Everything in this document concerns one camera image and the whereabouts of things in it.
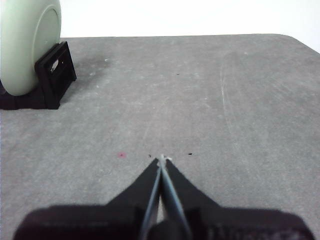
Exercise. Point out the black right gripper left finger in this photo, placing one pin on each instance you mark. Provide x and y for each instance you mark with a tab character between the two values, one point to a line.
87	222

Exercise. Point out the green plate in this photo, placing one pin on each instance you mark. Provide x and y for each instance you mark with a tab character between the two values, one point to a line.
22	50

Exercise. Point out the black plate rack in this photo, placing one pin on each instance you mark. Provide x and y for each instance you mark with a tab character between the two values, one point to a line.
57	82

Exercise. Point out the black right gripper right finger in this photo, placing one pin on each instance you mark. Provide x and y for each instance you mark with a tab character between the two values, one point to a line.
237	225

